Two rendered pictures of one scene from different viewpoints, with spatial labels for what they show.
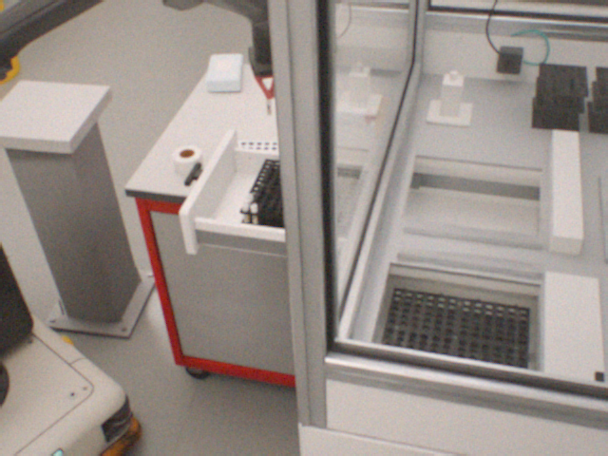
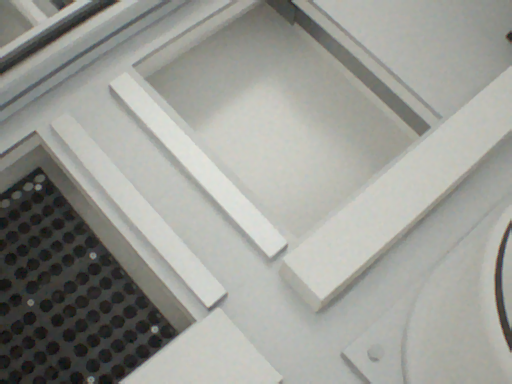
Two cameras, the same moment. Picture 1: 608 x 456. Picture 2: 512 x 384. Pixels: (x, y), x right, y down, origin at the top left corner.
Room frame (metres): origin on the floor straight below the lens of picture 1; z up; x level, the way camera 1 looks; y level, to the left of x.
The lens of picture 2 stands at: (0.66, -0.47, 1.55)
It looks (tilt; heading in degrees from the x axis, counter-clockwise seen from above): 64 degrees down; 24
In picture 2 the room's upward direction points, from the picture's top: 9 degrees clockwise
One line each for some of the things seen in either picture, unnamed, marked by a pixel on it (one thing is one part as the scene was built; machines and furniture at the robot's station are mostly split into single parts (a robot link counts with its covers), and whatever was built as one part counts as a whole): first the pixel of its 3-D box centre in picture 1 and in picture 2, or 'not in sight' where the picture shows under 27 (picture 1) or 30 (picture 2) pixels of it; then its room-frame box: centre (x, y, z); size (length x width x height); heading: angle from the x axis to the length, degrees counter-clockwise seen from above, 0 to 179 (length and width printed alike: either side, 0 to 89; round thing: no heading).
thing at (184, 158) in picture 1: (188, 160); not in sight; (1.42, 0.27, 0.78); 0.07 x 0.07 x 0.04
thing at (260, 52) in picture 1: (266, 48); not in sight; (1.38, 0.06, 1.08); 0.10 x 0.07 x 0.07; 11
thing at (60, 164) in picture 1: (77, 215); not in sight; (1.73, 0.70, 0.38); 0.30 x 0.30 x 0.76; 77
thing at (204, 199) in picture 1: (213, 188); not in sight; (1.19, 0.18, 0.87); 0.29 x 0.02 x 0.11; 164
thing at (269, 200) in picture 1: (307, 202); not in sight; (1.13, -0.01, 0.87); 0.22 x 0.18 x 0.06; 74
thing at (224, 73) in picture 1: (225, 72); not in sight; (1.84, 0.20, 0.78); 0.15 x 0.10 x 0.04; 178
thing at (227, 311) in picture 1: (287, 238); not in sight; (1.57, 0.05, 0.38); 0.62 x 0.58 x 0.76; 164
